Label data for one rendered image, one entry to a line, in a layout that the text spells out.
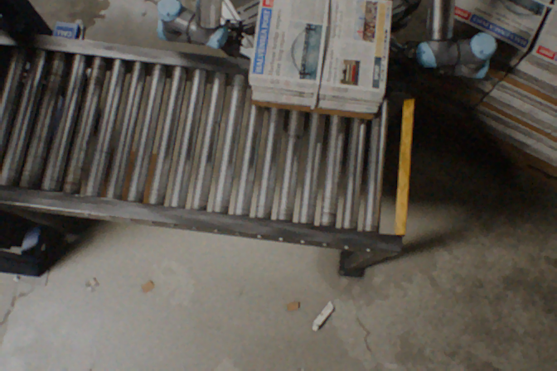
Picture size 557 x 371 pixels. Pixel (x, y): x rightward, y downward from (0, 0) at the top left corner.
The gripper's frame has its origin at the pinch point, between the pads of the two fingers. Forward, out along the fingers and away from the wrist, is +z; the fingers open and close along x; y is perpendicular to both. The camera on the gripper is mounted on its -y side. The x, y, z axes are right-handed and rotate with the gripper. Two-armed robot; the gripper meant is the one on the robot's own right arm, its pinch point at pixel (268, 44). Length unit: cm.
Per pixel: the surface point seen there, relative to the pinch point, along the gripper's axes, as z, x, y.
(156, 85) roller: -32.9, -19.7, 1.8
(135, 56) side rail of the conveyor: -41.2, -10.8, 1.8
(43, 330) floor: -81, -103, -78
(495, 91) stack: 84, 5, -26
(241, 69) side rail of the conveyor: -7.0, -10.9, 1.8
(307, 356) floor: 29, -100, -78
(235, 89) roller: -7.9, -17.5, 1.7
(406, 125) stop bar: 46, -23, 4
